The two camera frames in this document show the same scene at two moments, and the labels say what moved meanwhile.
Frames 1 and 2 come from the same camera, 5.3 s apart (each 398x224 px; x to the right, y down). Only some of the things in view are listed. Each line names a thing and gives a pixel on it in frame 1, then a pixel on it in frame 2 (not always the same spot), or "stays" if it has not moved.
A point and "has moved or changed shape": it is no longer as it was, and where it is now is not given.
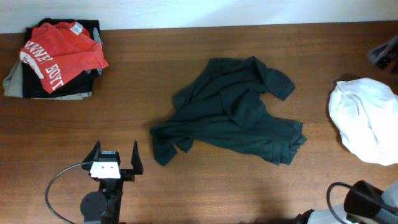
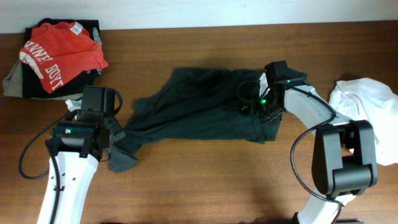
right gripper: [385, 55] to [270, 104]
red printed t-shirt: [60, 52] stays
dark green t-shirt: [223, 107] has moved or changed shape
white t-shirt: [365, 112] stays
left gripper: [129, 174] to [119, 132]
